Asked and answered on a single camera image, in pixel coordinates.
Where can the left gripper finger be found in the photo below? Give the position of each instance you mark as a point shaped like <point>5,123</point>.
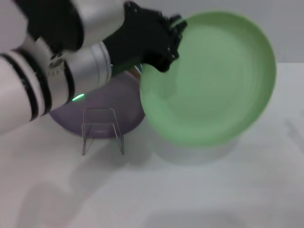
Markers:
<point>178,25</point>
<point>169,57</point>

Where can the lavender plate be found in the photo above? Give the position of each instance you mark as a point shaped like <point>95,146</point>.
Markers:
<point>114,95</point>

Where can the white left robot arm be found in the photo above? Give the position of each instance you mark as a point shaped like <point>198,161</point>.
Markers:
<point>78,69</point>

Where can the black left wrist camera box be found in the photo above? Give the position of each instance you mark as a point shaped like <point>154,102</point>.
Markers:
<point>54,23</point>

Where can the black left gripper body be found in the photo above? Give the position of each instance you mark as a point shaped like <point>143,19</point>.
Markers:
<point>142,38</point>

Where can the light green plate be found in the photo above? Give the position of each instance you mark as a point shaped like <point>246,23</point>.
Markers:
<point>213,83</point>

